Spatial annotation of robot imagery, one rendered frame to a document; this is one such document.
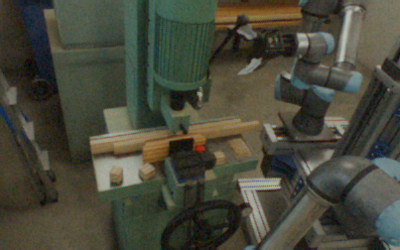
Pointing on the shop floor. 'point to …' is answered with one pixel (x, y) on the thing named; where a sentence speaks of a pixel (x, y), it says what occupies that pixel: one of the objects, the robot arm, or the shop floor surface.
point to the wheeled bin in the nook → (35, 19)
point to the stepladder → (1, 96)
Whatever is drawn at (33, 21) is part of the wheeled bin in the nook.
